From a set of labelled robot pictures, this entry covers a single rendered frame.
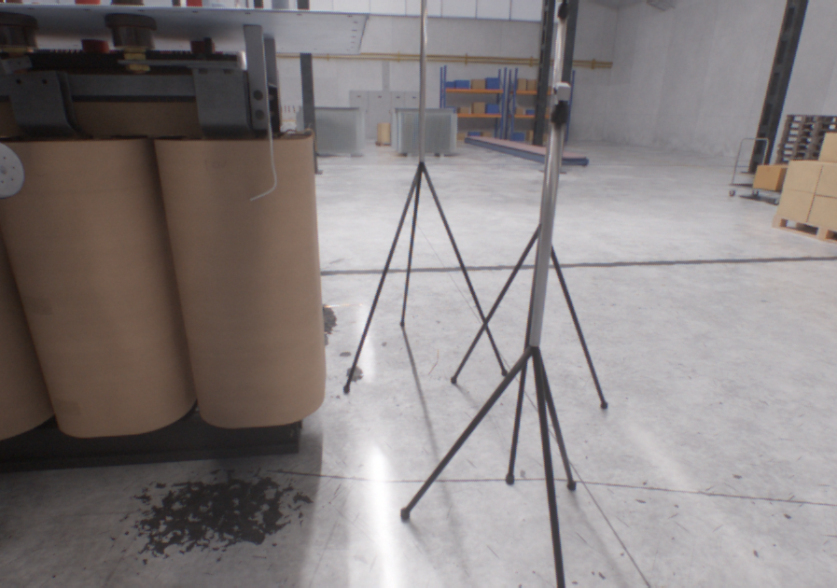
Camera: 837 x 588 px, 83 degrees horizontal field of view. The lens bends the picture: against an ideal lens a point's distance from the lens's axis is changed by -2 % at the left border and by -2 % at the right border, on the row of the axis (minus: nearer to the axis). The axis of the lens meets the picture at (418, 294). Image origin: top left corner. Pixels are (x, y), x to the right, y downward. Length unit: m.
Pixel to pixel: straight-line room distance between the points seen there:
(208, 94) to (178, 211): 0.31
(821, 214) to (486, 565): 5.60
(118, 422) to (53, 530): 0.35
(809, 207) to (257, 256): 5.94
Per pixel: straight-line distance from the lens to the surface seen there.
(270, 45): 1.72
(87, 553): 1.75
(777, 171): 8.73
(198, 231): 1.43
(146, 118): 1.57
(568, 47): 10.68
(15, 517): 1.98
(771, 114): 13.38
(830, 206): 6.44
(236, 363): 1.56
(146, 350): 1.64
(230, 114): 1.41
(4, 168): 1.22
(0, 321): 1.83
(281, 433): 1.84
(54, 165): 1.53
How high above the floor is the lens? 1.15
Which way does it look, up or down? 21 degrees down
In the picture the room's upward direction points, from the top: 1 degrees clockwise
